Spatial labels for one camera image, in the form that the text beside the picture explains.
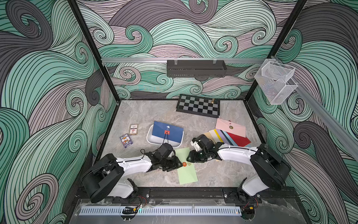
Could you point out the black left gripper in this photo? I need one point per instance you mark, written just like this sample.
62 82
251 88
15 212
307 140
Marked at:
174 165

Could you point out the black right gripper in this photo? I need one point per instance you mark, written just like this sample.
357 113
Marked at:
194 157

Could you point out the light green envelope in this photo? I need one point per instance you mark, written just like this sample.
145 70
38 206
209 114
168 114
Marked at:
186 173

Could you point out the dark blue envelope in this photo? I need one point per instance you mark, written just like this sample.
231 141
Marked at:
167 131

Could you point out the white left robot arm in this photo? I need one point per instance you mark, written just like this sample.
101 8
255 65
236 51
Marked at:
108 177

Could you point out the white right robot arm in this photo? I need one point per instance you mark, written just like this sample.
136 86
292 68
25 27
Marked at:
271 170

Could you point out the white plastic storage box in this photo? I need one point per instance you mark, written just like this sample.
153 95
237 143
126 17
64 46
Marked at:
154 140

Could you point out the pink sealed envelope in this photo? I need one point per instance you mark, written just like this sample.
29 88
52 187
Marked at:
231 127

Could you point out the blue playing card box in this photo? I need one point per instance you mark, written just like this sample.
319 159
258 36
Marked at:
126 140

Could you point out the lavender envelope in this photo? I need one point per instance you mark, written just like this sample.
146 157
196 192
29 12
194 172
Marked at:
222 137

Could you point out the teal envelope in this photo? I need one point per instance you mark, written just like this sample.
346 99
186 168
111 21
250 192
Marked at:
230 138

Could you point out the red envelope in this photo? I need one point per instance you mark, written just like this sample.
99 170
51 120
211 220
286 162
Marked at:
244 141

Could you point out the black folding chess board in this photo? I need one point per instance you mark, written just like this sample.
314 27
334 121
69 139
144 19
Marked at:
198 106

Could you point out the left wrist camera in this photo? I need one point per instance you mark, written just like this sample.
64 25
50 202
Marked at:
165 150

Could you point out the white slotted cable duct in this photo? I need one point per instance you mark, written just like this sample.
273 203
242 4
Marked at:
163 211

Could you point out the black wall shelf tray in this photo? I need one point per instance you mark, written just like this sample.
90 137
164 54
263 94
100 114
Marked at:
196 69

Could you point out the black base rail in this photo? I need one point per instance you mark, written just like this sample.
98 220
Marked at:
228 194

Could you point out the clear acrylic wall bin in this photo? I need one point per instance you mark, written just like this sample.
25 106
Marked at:
275 80

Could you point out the aluminium back rail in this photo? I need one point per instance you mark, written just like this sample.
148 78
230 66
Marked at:
164 60

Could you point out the aluminium rail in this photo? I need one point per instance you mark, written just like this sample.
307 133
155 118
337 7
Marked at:
164 60
315 94

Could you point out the aluminium right rail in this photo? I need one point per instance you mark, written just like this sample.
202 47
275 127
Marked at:
315 94

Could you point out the black right corner post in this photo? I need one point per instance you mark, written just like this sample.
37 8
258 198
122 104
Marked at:
287 26

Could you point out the black corner frame post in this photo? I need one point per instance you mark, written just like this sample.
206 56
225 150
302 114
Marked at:
85 30

